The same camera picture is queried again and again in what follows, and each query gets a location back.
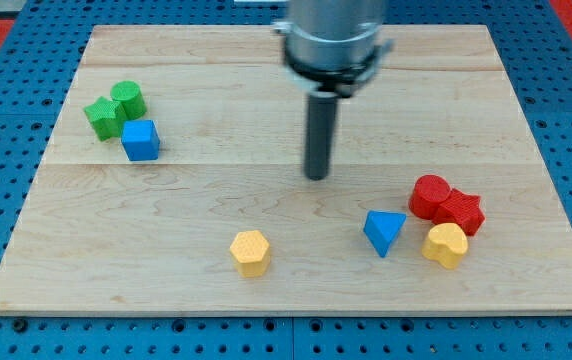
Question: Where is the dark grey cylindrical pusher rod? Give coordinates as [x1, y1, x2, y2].
[303, 92, 338, 181]

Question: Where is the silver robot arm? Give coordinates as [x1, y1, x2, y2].
[274, 0, 392, 181]

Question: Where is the red star block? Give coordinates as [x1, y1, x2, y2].
[432, 189, 485, 236]

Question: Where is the blue cube block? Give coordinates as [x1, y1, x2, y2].
[121, 120, 160, 161]

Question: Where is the green star block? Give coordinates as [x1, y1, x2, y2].
[83, 97, 127, 141]

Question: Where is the blue triangle block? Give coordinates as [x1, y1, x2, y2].
[363, 210, 407, 258]

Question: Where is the red cylinder block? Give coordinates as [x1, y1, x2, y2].
[408, 174, 451, 220]

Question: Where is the yellow hexagon block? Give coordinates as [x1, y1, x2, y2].
[229, 230, 271, 278]

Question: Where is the light wooden board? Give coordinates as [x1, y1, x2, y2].
[0, 25, 572, 317]

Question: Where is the yellow heart block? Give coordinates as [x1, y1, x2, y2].
[421, 223, 469, 270]

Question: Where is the green cylinder block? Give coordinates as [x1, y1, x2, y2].
[110, 80, 147, 120]

